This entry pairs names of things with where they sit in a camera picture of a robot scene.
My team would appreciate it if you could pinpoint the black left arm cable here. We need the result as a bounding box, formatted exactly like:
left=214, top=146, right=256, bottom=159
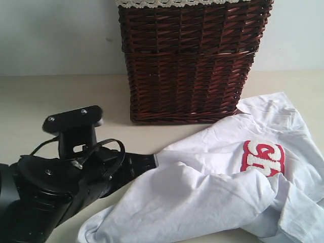
left=29, top=136, right=60, bottom=156

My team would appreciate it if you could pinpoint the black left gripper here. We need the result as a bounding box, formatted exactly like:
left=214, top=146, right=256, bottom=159
left=70, top=138, right=159, bottom=200

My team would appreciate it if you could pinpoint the white t-shirt red patch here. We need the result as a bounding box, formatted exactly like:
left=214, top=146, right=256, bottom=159
left=76, top=92, right=323, bottom=242

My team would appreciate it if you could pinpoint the dark brown wicker basket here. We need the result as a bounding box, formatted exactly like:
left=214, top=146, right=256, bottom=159
left=118, top=0, right=273, bottom=125

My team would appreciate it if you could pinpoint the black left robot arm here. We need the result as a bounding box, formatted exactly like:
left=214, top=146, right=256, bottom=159
left=1, top=139, right=157, bottom=242

